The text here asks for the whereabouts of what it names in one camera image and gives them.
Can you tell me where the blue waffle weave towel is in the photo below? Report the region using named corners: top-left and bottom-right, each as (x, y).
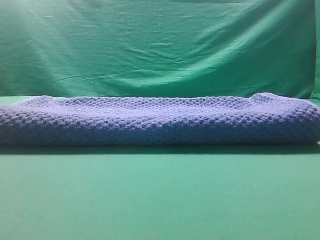
top-left (0, 93), bottom-right (320, 146)

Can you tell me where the green backdrop cloth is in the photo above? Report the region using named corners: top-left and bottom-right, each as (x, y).
top-left (0, 0), bottom-right (320, 99)

